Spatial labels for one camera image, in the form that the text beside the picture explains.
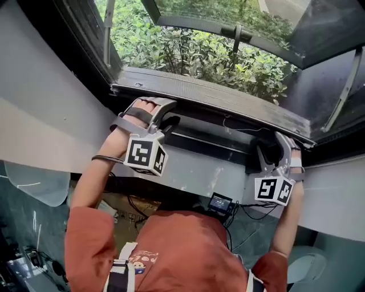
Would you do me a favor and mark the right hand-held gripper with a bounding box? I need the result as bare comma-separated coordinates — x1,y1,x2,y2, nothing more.
254,131,306,206

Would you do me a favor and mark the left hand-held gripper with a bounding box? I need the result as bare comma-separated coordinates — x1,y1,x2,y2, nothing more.
109,96,181,177

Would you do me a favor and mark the person's left forearm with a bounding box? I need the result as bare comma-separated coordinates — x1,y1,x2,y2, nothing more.
69,129,131,213

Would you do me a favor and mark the person's right forearm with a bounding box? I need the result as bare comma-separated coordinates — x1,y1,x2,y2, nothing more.
269,181,305,259

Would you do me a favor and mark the small black display device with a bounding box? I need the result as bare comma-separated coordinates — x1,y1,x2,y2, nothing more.
207,192,234,220

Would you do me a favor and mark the grey glass window sash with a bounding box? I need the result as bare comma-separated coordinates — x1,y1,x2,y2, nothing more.
141,0,365,71

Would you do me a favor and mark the person's right hand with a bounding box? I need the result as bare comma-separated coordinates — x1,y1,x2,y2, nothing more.
290,137,304,169

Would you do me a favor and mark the person's left hand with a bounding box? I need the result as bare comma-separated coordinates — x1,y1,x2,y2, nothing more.
119,103,167,133

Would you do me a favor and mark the green shrub hedge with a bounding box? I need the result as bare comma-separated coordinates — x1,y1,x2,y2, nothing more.
95,0,299,105

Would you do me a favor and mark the white ceramic basin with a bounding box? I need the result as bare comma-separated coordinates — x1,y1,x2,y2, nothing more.
286,246,327,285

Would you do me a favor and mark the large brown cardboard box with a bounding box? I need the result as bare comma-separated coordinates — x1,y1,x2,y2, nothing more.
96,191,163,253

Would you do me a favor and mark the person's red shirt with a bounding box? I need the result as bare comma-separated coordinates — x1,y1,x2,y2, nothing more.
64,205,289,292

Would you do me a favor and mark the black round device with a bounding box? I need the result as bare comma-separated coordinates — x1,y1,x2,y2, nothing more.
51,259,64,277

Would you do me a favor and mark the small black box device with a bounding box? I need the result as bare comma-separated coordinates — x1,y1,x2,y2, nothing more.
28,250,42,267

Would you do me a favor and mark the thin white pull cord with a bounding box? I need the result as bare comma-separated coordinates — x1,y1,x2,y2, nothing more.
222,115,271,132

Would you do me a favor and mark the black sash handle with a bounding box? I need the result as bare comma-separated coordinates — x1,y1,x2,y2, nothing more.
220,24,254,55

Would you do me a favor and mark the window with black frame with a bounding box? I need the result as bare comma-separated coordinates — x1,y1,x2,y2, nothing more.
17,0,365,169

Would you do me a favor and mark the white black harness strap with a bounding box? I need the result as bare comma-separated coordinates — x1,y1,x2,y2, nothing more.
103,241,139,292
245,269,267,292

